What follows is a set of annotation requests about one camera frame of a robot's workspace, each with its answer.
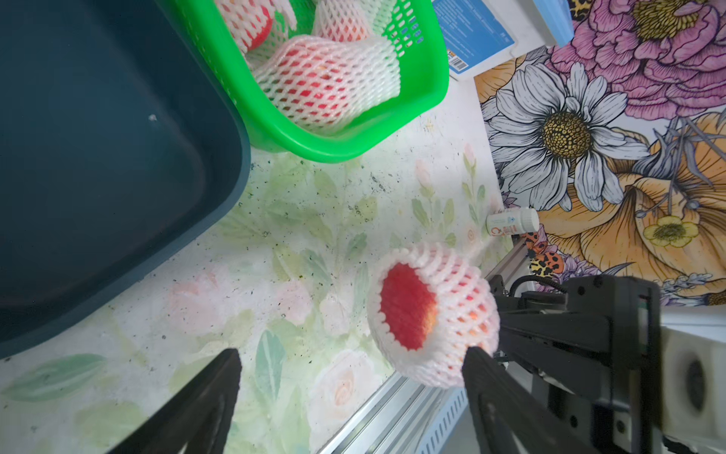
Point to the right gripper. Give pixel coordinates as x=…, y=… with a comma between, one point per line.
x=593, y=349

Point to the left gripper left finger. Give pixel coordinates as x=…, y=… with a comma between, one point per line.
x=196, y=420

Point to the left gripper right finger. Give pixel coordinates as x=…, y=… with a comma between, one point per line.
x=506, y=417

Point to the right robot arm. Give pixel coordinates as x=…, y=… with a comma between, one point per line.
x=693, y=383

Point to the white pill bottle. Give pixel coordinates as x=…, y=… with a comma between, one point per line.
x=513, y=222

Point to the dark teal plastic tub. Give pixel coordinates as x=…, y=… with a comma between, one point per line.
x=118, y=148

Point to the blue lidded storage box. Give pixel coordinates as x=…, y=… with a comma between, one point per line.
x=481, y=34

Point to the netted apple in basket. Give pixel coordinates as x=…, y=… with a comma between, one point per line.
x=347, y=21
x=322, y=86
x=252, y=22

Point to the bright green plastic basket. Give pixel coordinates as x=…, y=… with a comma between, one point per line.
x=421, y=53

